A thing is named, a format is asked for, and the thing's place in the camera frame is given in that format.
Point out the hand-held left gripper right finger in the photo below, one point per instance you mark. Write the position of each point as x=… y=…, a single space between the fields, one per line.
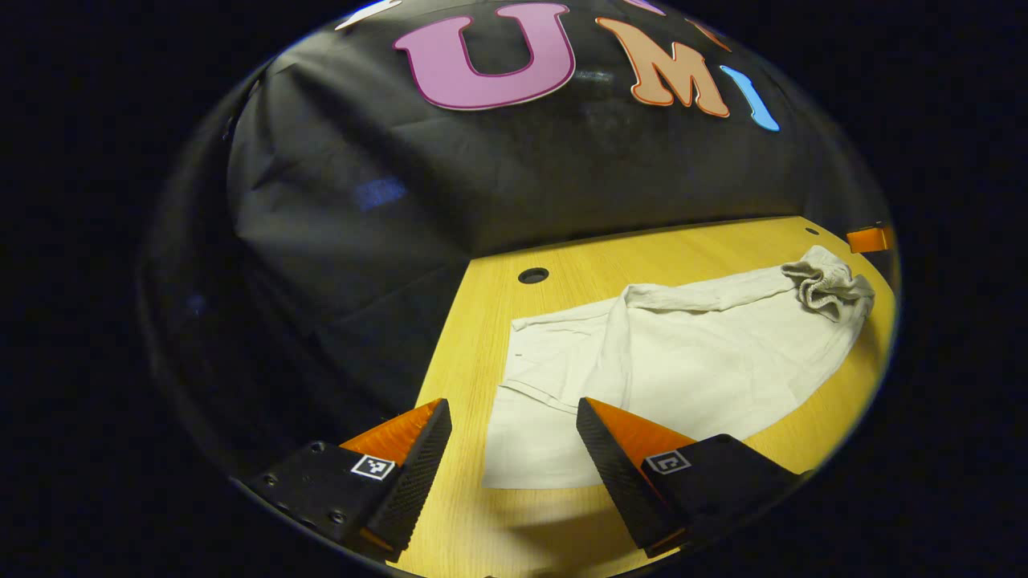
x=614 y=474

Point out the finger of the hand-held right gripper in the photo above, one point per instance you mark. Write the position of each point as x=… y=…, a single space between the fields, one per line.
x=866 y=239

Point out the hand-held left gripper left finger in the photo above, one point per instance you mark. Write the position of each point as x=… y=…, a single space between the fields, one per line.
x=414 y=482

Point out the white jeans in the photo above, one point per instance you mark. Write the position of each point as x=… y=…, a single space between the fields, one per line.
x=683 y=361

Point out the black backdrop cloth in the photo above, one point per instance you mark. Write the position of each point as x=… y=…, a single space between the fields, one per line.
x=361 y=281

